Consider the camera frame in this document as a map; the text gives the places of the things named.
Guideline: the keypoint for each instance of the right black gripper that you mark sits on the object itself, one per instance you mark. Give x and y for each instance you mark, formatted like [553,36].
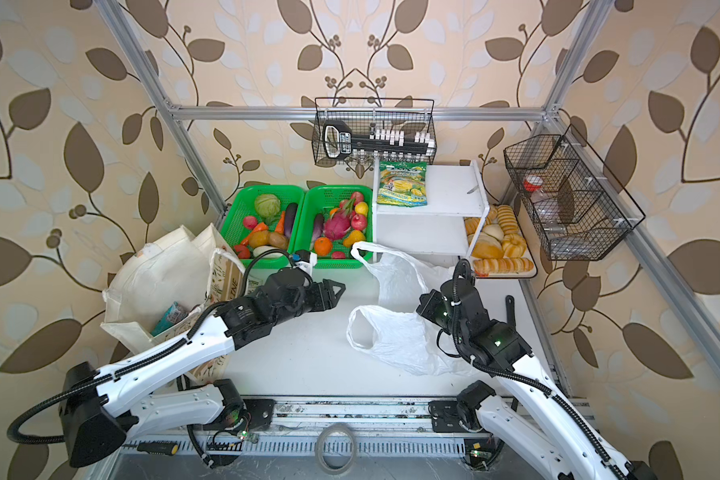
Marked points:
[427,306]

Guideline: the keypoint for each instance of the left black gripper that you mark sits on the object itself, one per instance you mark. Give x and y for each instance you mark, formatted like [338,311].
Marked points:
[319,290]

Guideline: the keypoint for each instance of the white plastic grocery bag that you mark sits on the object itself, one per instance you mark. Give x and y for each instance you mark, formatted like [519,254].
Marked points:
[390,330]

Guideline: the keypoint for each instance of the yellow pear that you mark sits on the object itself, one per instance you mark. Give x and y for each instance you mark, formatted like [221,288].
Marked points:
[353,237]

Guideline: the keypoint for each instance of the pink dragon fruit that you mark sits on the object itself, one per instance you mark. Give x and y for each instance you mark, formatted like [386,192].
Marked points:
[339,223]

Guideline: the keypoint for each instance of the green plastic basket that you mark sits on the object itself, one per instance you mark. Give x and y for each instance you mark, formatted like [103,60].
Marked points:
[325,200]
[248,233]

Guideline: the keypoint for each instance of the red apple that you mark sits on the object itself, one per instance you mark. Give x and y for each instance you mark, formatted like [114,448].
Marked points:
[359,222]

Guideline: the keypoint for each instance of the cream canvas tote bag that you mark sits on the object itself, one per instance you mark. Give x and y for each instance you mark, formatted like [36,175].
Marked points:
[193,270]

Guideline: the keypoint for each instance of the teal red snack bag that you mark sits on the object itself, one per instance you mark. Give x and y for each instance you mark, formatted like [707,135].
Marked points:
[173,315]

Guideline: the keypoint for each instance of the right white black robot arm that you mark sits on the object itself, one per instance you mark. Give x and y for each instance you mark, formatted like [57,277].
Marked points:
[558,442]

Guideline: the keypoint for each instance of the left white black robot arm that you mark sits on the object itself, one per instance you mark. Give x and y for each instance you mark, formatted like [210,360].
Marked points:
[99,410]

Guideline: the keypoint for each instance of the orange fruit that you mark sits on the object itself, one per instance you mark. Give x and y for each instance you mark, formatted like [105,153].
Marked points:
[323,247]

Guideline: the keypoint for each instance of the small purple eggplant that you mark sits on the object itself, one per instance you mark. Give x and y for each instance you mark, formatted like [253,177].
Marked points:
[318,227]

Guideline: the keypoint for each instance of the brown potato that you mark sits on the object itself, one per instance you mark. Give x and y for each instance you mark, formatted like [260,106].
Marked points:
[278,240]

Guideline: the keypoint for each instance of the yellow lemon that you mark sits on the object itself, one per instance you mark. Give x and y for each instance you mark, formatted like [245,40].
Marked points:
[361,208]

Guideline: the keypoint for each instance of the dark purple eggplant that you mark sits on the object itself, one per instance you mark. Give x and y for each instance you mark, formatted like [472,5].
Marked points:
[290,215]

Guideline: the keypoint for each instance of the tray of bread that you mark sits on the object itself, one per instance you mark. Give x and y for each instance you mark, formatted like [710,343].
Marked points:
[498,247]

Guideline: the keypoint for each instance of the green cabbage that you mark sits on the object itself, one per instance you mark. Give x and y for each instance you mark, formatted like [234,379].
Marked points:
[267,206]

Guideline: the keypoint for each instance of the white two-tier shelf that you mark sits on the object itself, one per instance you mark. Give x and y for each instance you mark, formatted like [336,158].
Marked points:
[454,193]

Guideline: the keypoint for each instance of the yellow green snack bag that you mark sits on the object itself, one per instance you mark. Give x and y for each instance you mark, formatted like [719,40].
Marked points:
[402,184]

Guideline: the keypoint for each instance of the black barcode scanner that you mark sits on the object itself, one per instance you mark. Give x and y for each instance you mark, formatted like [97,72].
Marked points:
[377,140]

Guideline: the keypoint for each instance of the roll of clear tape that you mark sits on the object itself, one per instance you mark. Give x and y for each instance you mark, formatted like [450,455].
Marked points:
[336,440]

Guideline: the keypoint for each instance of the left yellow black screwdriver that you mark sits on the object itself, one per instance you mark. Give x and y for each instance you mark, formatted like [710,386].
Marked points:
[163,448]

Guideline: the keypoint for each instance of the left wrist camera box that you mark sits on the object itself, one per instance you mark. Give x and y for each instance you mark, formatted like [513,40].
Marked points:
[305,260]

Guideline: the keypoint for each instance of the green handled tool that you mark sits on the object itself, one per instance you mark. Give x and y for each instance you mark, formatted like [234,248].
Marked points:
[510,307]

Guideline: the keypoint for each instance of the back black wire basket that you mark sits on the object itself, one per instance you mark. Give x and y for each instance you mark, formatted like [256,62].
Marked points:
[408,113]

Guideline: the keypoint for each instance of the black wire basket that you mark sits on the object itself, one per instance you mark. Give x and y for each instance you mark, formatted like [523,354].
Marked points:
[576,199]
[408,113]

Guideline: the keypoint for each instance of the right black wire basket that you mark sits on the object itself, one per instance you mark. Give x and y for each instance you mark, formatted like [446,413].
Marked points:
[576,199]

